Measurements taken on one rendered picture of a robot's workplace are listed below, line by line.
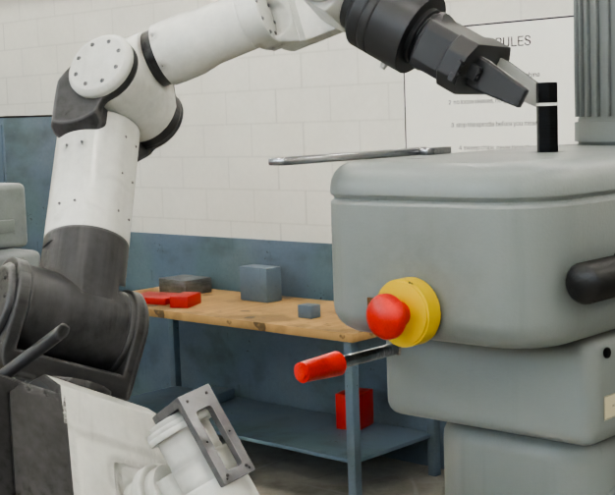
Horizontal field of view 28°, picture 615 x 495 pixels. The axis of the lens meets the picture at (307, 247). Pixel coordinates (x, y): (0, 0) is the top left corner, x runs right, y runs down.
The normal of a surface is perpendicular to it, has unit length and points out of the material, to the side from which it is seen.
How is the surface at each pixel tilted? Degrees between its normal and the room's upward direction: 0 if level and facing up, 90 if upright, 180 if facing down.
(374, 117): 90
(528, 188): 81
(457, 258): 90
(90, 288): 66
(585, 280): 90
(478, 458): 90
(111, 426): 58
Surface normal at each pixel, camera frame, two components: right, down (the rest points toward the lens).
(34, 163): 0.73, 0.04
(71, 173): -0.39, -0.43
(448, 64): -0.49, 0.11
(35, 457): 0.73, -0.50
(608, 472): 0.51, 0.07
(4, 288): -0.82, -0.27
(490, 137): -0.68, 0.10
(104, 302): 0.57, -0.53
